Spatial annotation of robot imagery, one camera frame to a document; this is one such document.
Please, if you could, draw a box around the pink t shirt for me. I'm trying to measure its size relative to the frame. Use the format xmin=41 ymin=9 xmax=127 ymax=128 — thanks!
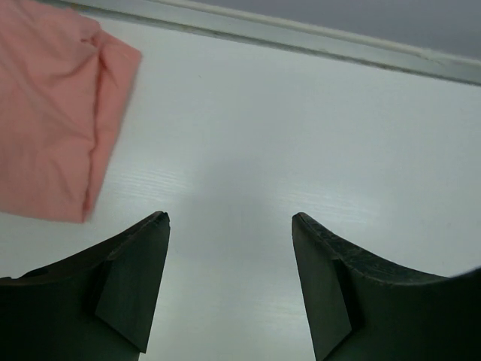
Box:
xmin=1 ymin=1 xmax=141 ymax=223

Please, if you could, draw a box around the aluminium rail at back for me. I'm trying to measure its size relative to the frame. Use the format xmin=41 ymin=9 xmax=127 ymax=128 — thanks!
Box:
xmin=73 ymin=1 xmax=480 ymax=86

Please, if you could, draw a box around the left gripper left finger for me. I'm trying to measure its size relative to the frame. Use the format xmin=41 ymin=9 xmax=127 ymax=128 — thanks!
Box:
xmin=1 ymin=211 xmax=170 ymax=360

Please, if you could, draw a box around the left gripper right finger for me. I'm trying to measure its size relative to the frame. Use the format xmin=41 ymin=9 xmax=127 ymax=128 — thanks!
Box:
xmin=292 ymin=213 xmax=480 ymax=360

